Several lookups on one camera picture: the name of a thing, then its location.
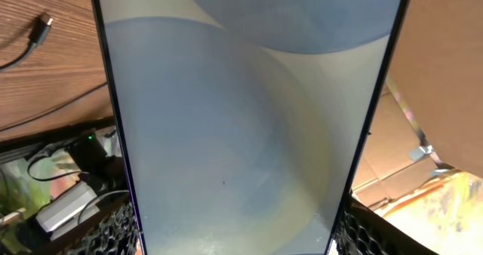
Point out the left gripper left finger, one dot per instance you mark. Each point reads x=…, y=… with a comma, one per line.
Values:
x=112, y=231

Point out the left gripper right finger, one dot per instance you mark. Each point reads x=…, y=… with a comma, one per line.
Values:
x=362, y=232

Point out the Samsung Galaxy smartphone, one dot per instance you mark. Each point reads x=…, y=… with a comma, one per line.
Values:
x=242, y=122

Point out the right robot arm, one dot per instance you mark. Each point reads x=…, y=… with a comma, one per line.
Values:
x=102, y=172

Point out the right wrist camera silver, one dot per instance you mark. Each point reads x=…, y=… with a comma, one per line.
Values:
x=65, y=207

